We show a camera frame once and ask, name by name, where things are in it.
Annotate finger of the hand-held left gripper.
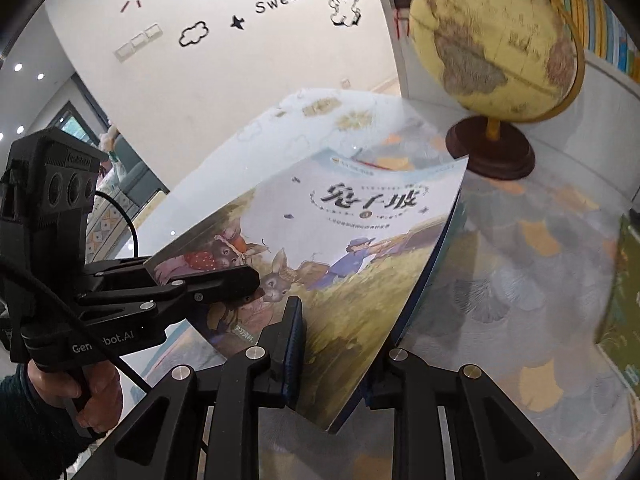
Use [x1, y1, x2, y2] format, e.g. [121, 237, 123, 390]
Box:
[80, 257, 156, 291]
[75, 266, 261, 331]

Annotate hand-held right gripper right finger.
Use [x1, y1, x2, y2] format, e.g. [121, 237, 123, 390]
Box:
[360, 349, 581, 480]

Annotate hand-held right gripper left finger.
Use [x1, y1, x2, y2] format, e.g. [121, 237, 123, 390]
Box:
[100, 296, 306, 480]

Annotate pale rabbit field cover book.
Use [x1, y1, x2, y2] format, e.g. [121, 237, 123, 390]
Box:
[144, 146, 469, 435]

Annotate row of yellow spine books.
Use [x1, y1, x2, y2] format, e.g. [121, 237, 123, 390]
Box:
[515, 0, 640, 78]

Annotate person's left hand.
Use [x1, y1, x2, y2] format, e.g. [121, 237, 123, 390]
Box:
[26, 357, 124, 439]

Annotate olive green cover book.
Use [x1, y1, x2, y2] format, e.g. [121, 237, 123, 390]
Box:
[597, 215, 640, 366]

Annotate antique style globe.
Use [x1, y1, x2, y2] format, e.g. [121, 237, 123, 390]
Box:
[409, 0, 586, 181]

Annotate white wall switches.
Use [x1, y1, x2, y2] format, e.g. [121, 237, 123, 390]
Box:
[114, 22, 163, 61]

